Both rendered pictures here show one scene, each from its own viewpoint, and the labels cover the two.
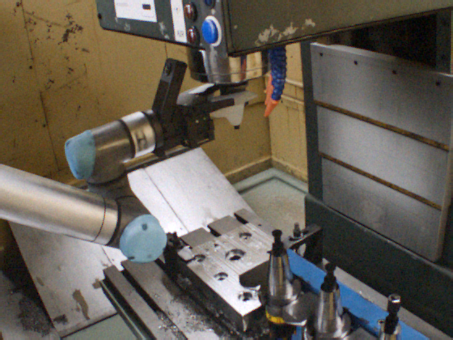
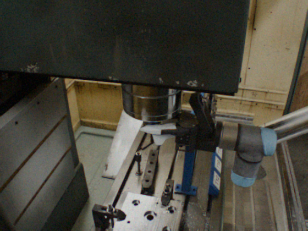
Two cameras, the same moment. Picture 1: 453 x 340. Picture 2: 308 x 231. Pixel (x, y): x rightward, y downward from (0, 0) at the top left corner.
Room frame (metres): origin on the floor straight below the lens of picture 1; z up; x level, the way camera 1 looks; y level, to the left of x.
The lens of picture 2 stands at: (1.39, 0.45, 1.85)
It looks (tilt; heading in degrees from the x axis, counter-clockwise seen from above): 32 degrees down; 225
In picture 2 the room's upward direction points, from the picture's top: straight up
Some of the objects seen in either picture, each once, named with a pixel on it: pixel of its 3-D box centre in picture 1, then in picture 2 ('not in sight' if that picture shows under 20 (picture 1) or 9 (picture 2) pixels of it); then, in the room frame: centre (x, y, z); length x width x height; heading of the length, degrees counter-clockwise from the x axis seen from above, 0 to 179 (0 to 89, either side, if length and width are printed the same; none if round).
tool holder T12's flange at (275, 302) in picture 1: (280, 292); not in sight; (0.59, -0.05, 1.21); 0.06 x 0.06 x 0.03
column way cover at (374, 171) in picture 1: (379, 149); (37, 164); (1.16, -0.40, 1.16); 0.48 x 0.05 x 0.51; 32
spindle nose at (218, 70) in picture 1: (227, 42); (152, 86); (0.93, -0.02, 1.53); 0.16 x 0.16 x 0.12
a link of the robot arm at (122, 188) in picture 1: (115, 202); (246, 163); (0.77, 0.21, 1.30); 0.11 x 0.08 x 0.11; 27
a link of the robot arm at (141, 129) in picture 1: (138, 134); (226, 135); (0.82, 0.16, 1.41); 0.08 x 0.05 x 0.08; 32
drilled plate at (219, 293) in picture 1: (247, 271); (147, 229); (0.97, -0.01, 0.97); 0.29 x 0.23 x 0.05; 32
